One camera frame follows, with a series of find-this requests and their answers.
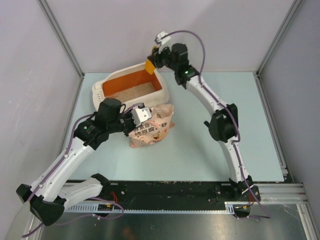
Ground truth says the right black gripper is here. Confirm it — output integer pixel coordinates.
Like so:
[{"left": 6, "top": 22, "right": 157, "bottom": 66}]
[{"left": 148, "top": 42, "right": 179, "bottom": 72}]

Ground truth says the yellow plastic litter scoop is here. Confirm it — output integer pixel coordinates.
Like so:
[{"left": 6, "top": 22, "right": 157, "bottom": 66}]
[{"left": 144, "top": 59, "right": 156, "bottom": 75}]

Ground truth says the pink cat litter bag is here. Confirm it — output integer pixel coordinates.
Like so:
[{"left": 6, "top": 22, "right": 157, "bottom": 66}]
[{"left": 129, "top": 104, "right": 175, "bottom": 148}]

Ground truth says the white orange litter box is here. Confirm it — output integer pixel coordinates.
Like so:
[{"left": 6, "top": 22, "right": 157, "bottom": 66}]
[{"left": 92, "top": 63, "right": 170, "bottom": 110}]

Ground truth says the black bag sealing clip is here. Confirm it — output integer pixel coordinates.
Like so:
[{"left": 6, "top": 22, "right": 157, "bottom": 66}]
[{"left": 204, "top": 121, "right": 211, "bottom": 129}]

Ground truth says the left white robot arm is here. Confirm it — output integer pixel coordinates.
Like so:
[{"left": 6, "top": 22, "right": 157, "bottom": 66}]
[{"left": 16, "top": 98, "right": 140, "bottom": 226}]

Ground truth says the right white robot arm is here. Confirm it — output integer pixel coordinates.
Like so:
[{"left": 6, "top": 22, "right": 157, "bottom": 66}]
[{"left": 145, "top": 43, "right": 254, "bottom": 201}]

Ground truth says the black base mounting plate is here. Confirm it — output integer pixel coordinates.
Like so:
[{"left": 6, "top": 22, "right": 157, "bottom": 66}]
[{"left": 81, "top": 180, "right": 261, "bottom": 212}]

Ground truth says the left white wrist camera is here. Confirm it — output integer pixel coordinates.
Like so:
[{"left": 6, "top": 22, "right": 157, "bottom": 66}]
[{"left": 131, "top": 103, "right": 152, "bottom": 127}]

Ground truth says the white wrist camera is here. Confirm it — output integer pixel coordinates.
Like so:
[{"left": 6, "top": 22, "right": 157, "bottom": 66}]
[
  {"left": 131, "top": 103, "right": 152, "bottom": 127},
  {"left": 154, "top": 31, "right": 171, "bottom": 47}
]

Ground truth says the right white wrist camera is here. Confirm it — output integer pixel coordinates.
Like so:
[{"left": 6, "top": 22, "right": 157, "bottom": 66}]
[{"left": 154, "top": 31, "right": 171, "bottom": 47}]

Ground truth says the grey slotted cable duct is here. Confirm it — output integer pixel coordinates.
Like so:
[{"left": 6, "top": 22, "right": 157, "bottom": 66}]
[{"left": 59, "top": 201, "right": 237, "bottom": 215}]

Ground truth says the aluminium frame rail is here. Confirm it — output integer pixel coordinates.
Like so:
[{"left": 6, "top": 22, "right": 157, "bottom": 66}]
[{"left": 36, "top": 182, "right": 310, "bottom": 205}]

